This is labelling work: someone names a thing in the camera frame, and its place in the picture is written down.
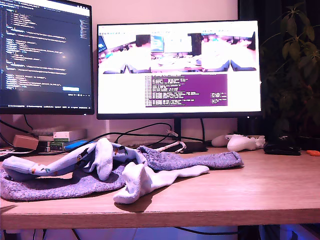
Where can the grey fuzzy sock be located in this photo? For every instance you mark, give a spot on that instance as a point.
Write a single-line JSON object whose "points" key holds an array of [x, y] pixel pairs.
{"points": [[62, 190], [200, 161]]}

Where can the green leafy house plant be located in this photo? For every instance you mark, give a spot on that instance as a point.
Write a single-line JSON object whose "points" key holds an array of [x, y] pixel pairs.
{"points": [[295, 75]]}

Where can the light blue toucan sock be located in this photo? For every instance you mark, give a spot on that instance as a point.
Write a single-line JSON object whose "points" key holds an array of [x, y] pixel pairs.
{"points": [[62, 165], [130, 155]]}

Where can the grey fuzzy cloth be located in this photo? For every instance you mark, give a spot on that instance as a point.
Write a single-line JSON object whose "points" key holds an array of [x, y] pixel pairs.
{"points": [[45, 131]]}

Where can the white box green label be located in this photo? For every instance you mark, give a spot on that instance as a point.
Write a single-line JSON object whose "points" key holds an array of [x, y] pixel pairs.
{"points": [[67, 135]]}

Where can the white rounded controller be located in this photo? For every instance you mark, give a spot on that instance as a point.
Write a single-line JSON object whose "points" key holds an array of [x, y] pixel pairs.
{"points": [[219, 141]]}

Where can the white game controller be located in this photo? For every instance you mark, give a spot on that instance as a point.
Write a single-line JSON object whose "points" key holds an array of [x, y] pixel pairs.
{"points": [[240, 143]]}

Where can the dark code computer monitor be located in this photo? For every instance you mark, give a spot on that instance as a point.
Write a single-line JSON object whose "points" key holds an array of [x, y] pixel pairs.
{"points": [[45, 50]]}

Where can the black case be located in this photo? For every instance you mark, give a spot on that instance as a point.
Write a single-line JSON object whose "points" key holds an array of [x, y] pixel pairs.
{"points": [[282, 148]]}

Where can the blue pouch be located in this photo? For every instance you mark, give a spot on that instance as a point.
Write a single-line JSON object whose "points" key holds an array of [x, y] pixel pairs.
{"points": [[77, 144]]}

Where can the green white small box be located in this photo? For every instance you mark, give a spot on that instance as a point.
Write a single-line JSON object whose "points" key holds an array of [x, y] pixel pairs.
{"points": [[55, 146]]}

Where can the small orange thing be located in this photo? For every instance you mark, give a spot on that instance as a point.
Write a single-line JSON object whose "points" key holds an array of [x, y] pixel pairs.
{"points": [[313, 152]]}

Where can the bright white computer monitor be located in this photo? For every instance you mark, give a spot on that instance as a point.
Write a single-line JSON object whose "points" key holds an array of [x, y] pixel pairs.
{"points": [[120, 95]]}

